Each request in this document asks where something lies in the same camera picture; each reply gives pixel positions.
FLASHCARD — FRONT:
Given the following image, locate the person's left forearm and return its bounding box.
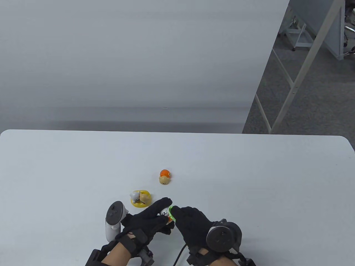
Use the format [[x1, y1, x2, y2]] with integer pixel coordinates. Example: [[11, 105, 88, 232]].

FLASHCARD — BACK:
[[101, 242, 131, 266]]

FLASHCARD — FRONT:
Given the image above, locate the office chair base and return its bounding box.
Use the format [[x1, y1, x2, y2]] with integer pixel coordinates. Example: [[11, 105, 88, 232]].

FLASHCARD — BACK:
[[343, 0, 355, 57]]

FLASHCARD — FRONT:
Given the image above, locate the person's right hand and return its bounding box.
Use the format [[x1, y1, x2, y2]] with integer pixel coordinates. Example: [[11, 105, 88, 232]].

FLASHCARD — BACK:
[[171, 206, 222, 250]]

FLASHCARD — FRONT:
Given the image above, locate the orange-shelled tan dog ornament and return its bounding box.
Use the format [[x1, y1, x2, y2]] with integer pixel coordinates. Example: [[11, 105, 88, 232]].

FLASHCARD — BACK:
[[159, 169, 171, 185]]

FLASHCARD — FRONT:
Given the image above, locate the white metal support frame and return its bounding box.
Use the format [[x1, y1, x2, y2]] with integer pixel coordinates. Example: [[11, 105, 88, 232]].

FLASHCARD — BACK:
[[254, 0, 346, 134]]

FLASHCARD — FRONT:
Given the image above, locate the left grey black controller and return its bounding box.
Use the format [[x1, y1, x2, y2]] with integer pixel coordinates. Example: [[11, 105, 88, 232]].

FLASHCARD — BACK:
[[105, 201, 130, 242]]

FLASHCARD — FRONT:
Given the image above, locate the black cable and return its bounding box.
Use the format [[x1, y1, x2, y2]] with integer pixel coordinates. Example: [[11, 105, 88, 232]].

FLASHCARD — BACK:
[[173, 244, 187, 266]]

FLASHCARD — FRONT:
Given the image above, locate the yellow boat animals ornament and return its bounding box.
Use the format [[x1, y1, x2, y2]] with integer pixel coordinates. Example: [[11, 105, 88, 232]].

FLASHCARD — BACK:
[[130, 190, 152, 208]]

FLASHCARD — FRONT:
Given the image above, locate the black left wrist mount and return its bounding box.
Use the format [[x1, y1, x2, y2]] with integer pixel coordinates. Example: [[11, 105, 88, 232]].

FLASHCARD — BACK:
[[85, 227, 154, 266]]

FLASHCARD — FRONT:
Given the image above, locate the white backdrop panel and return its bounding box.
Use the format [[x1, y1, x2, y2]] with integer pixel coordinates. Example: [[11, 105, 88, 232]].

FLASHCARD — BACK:
[[0, 0, 290, 134]]

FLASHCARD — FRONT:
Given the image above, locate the small white cat ornament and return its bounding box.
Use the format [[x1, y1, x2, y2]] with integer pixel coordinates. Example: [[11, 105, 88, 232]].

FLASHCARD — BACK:
[[160, 206, 173, 222]]

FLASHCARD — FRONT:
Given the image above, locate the right grey black controller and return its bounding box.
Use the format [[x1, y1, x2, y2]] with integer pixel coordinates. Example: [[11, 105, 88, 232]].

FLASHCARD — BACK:
[[206, 219, 242, 253]]

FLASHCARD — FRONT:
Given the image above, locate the grey partition panel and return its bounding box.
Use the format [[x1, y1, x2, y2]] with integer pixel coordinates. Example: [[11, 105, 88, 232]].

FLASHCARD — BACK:
[[290, 0, 346, 60]]

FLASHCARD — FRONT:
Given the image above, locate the person's right forearm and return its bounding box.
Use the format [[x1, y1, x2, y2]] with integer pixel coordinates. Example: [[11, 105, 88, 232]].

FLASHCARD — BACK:
[[208, 249, 239, 266]]

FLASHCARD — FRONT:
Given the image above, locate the person's left hand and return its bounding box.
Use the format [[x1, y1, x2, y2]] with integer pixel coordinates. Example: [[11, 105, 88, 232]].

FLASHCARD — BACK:
[[115, 197, 175, 247]]

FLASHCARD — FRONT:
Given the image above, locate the grey black controller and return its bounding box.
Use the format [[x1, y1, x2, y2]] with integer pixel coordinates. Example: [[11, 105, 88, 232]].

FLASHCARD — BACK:
[[206, 219, 242, 253], [105, 201, 130, 242]]

